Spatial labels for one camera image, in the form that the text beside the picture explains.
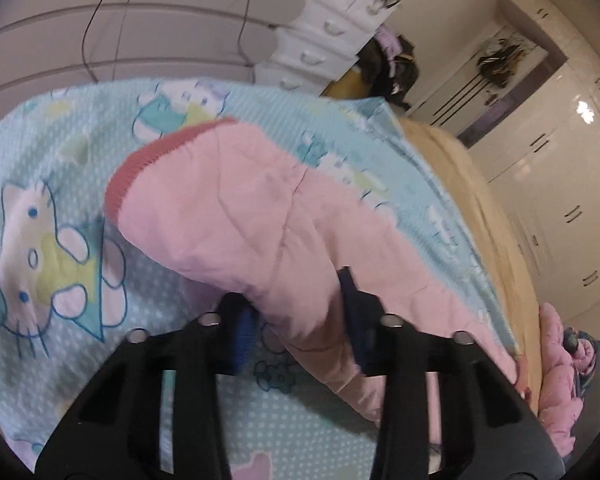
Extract pink quilted garment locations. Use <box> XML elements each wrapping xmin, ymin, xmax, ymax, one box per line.
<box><xmin>104</xmin><ymin>117</ymin><xmax>523</xmax><ymax>448</ymax></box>

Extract cartoon cat printed blue blanket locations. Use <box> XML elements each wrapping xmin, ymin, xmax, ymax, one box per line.
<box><xmin>0</xmin><ymin>77</ymin><xmax>521</xmax><ymax>480</ymax></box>

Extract hanging bags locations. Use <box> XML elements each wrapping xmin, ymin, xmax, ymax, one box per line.
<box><xmin>476</xmin><ymin>40</ymin><xmax>526</xmax><ymax>81</ymax></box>

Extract pink quilted jacket pile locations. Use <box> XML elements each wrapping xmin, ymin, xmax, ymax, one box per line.
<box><xmin>537</xmin><ymin>302</ymin><xmax>600</xmax><ymax>456</ymax></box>

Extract white wardrobe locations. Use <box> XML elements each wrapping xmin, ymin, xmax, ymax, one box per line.
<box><xmin>405</xmin><ymin>0</ymin><xmax>600</xmax><ymax>321</ymax></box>

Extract black cable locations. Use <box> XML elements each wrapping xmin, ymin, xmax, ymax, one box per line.
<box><xmin>236</xmin><ymin>0</ymin><xmax>267</xmax><ymax>68</ymax></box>
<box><xmin>81</xmin><ymin>0</ymin><xmax>146</xmax><ymax>81</ymax></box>

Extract bed with yellow sheet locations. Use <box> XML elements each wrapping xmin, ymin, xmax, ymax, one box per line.
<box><xmin>397</xmin><ymin>117</ymin><xmax>546</xmax><ymax>411</ymax></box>

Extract dark floral pillow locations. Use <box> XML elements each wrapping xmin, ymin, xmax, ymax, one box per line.
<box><xmin>562</xmin><ymin>327</ymin><xmax>600</xmax><ymax>396</ymax></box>

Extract purple garment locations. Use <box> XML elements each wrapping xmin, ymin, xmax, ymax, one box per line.
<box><xmin>375</xmin><ymin>25</ymin><xmax>406</xmax><ymax>61</ymax></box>

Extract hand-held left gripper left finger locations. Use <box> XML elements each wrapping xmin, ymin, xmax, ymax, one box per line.
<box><xmin>34</xmin><ymin>292</ymin><xmax>258</xmax><ymax>480</ymax></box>

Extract grey sofa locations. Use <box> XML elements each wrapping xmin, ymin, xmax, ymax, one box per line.
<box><xmin>0</xmin><ymin>0</ymin><xmax>306</xmax><ymax>96</ymax></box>

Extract pile of dark clothes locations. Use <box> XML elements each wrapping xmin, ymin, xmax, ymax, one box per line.
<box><xmin>355</xmin><ymin>35</ymin><xmax>421</xmax><ymax>111</ymax></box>

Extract white drawer cabinet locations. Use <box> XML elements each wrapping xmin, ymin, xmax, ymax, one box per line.
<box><xmin>254</xmin><ymin>0</ymin><xmax>393</xmax><ymax>93</ymax></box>

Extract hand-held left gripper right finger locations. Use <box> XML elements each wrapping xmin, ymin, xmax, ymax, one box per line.
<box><xmin>336</xmin><ymin>266</ymin><xmax>566</xmax><ymax>480</ymax></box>

